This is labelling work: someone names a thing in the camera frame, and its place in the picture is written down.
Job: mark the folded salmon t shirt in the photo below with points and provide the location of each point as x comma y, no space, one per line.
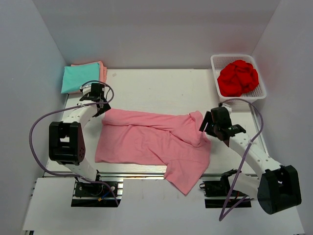
102,73

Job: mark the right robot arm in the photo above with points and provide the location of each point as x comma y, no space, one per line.
275,187

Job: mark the red crumpled t shirt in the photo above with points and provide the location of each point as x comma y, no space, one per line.
238,78

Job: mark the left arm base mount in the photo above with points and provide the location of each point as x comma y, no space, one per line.
87,195

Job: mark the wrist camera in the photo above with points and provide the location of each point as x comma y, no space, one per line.
85,89
227,106

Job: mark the pink t shirt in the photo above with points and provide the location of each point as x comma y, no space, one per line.
132,137

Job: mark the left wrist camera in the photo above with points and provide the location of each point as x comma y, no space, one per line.
85,89

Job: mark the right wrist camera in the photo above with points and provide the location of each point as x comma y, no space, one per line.
227,106

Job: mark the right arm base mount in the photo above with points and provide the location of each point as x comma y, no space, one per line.
216,189

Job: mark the folded teal t shirt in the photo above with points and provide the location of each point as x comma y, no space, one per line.
78,78

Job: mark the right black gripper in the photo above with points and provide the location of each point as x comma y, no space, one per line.
208,118

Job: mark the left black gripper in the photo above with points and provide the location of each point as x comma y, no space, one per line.
106,108

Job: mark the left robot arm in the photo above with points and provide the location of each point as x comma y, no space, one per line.
66,141

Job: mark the white plastic basket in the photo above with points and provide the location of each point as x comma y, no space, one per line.
220,61

